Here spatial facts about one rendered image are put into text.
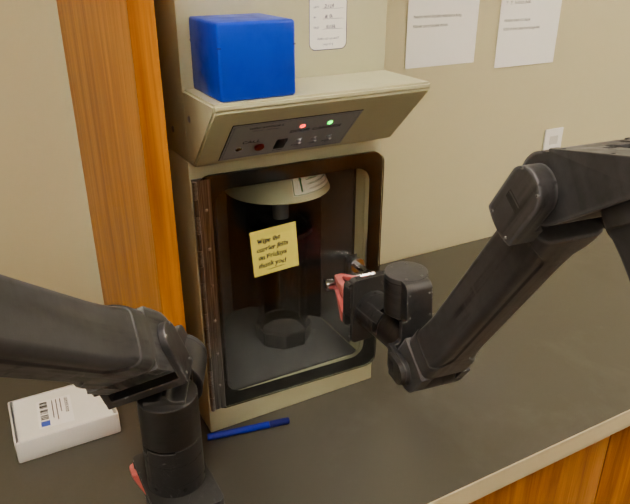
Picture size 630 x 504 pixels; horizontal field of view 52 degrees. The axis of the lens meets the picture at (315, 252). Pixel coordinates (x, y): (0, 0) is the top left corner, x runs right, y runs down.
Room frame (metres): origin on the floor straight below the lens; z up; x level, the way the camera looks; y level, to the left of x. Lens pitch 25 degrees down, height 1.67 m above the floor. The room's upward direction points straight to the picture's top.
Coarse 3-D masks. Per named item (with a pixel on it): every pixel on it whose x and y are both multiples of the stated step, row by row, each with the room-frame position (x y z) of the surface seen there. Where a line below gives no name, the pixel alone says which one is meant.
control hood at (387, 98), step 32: (192, 96) 0.82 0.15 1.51; (288, 96) 0.81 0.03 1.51; (320, 96) 0.82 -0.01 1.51; (352, 96) 0.85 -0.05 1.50; (384, 96) 0.87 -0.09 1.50; (416, 96) 0.91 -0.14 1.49; (192, 128) 0.83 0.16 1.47; (224, 128) 0.79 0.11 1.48; (352, 128) 0.91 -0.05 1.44; (384, 128) 0.95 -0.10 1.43; (192, 160) 0.84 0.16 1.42; (224, 160) 0.85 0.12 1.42
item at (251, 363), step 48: (240, 192) 0.88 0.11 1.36; (288, 192) 0.91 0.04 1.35; (336, 192) 0.95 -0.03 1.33; (240, 240) 0.87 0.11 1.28; (336, 240) 0.95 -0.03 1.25; (240, 288) 0.87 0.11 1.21; (288, 288) 0.91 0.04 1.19; (240, 336) 0.87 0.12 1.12; (288, 336) 0.91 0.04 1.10; (336, 336) 0.95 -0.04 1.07; (240, 384) 0.87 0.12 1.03; (288, 384) 0.91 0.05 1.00
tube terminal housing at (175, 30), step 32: (160, 0) 0.90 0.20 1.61; (192, 0) 0.87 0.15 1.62; (224, 0) 0.89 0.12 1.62; (256, 0) 0.91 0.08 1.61; (288, 0) 0.93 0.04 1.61; (352, 0) 0.98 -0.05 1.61; (384, 0) 1.01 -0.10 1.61; (160, 32) 0.92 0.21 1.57; (352, 32) 0.98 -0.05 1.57; (384, 32) 1.01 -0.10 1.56; (160, 64) 0.93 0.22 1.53; (320, 64) 0.95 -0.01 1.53; (352, 64) 0.98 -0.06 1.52; (256, 160) 0.90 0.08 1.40; (288, 160) 0.93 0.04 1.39; (192, 224) 0.86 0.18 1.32; (192, 256) 0.87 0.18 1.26; (192, 288) 0.88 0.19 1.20; (192, 320) 0.90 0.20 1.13; (320, 384) 0.96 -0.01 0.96; (224, 416) 0.87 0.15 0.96; (256, 416) 0.89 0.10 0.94
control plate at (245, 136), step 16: (352, 112) 0.87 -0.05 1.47; (240, 128) 0.80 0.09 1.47; (256, 128) 0.81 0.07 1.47; (272, 128) 0.83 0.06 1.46; (288, 128) 0.84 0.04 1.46; (304, 128) 0.86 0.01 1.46; (320, 128) 0.88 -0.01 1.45; (336, 128) 0.89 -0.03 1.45; (240, 144) 0.83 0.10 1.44; (256, 144) 0.84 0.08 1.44; (272, 144) 0.86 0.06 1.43; (288, 144) 0.88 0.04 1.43; (304, 144) 0.89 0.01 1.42; (320, 144) 0.91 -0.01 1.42
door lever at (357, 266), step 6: (360, 258) 0.96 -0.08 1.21; (354, 264) 0.96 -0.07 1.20; (360, 264) 0.95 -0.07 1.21; (354, 270) 0.96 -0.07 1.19; (360, 270) 0.94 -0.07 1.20; (366, 270) 0.93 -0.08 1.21; (372, 270) 0.93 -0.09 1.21; (324, 282) 0.89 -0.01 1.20; (330, 282) 0.89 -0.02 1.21; (324, 288) 0.89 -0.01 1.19; (330, 288) 0.89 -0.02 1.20; (336, 288) 0.89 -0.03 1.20
